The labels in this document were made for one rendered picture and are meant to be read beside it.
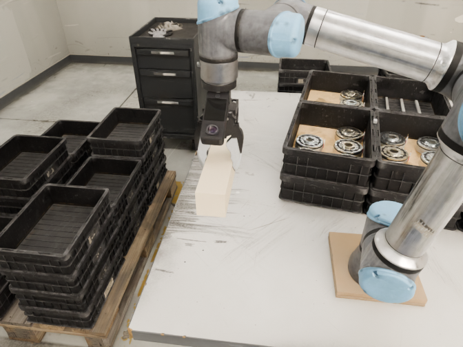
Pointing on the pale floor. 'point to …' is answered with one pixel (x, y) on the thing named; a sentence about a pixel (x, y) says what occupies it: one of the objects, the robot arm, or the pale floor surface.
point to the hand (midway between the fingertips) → (219, 167)
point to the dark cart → (169, 76)
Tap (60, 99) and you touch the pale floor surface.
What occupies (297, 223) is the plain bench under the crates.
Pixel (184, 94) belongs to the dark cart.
